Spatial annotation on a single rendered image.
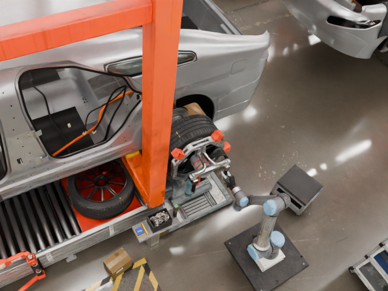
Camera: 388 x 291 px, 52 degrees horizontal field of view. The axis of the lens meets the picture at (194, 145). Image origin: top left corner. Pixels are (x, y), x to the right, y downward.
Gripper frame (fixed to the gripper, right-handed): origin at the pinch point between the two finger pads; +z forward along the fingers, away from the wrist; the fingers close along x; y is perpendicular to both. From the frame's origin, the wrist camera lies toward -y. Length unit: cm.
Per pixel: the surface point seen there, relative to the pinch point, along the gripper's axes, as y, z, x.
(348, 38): -19, 86, 232
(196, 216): 75, 0, -20
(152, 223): 30, -5, -76
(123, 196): 33, 34, -88
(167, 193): 46, 24, -44
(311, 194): 49, -44, 94
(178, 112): -14, 71, -12
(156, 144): -71, 9, -68
